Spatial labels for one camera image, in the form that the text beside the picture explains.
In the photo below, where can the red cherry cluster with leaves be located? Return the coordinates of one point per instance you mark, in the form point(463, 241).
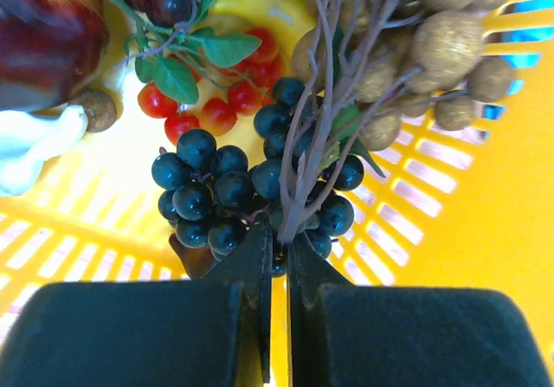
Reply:
point(192, 77)

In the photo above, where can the yellow plastic basket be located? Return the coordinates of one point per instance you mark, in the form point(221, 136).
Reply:
point(451, 209)

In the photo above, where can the white garlic bulb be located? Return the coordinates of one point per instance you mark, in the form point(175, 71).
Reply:
point(28, 141)

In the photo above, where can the black grape bunch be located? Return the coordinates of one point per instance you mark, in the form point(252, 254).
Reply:
point(211, 199)

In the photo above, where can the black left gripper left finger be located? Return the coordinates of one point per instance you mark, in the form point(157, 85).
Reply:
point(213, 331)

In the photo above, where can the green grape bunch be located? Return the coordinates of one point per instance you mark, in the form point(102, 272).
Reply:
point(344, 48)

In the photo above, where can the blue cartoon print cloth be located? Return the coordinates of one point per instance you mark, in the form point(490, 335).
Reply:
point(523, 35)

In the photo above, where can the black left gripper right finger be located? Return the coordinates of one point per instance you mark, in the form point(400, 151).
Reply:
point(341, 334)

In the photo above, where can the dark red apple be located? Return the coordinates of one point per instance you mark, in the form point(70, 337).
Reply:
point(50, 50)

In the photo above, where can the yellow banana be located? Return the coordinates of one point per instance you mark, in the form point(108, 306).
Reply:
point(288, 20)

